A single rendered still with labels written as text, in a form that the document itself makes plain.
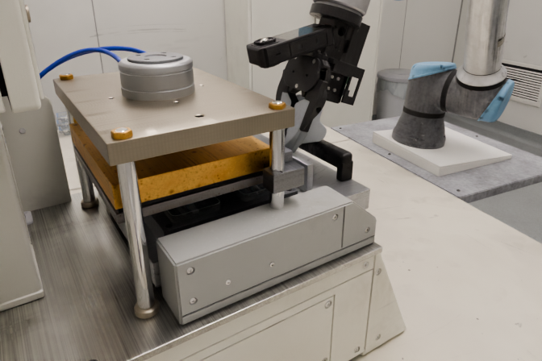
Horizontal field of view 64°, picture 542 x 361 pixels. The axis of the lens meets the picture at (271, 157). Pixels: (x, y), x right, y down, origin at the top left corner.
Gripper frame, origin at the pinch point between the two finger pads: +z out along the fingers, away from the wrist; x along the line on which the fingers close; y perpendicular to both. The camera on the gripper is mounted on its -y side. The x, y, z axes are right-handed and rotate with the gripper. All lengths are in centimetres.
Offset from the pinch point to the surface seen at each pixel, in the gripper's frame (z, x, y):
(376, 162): 6, 30, 58
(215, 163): 0.3, -10.2, -16.0
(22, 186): 14.1, 15.0, -28.7
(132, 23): -12, 235, 47
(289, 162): -1.3, -11.8, -8.2
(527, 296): 12.6, -22.7, 39.6
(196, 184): 2.6, -10.2, -17.5
